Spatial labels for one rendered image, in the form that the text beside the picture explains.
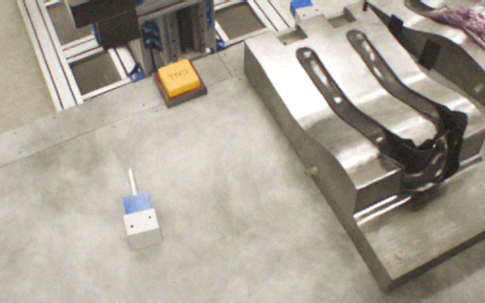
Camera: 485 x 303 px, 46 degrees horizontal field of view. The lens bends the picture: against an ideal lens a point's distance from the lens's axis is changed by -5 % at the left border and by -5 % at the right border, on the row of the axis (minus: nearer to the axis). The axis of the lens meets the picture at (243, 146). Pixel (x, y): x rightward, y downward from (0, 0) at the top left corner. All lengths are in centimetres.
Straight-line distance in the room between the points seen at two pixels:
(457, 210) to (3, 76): 185
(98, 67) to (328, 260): 126
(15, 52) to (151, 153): 149
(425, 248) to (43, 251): 61
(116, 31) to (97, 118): 26
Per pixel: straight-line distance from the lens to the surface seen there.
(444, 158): 100
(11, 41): 252
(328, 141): 92
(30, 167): 109
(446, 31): 117
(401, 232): 93
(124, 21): 129
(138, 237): 93
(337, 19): 118
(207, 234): 96
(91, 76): 199
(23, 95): 230
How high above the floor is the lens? 167
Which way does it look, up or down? 56 degrees down
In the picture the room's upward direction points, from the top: straight up
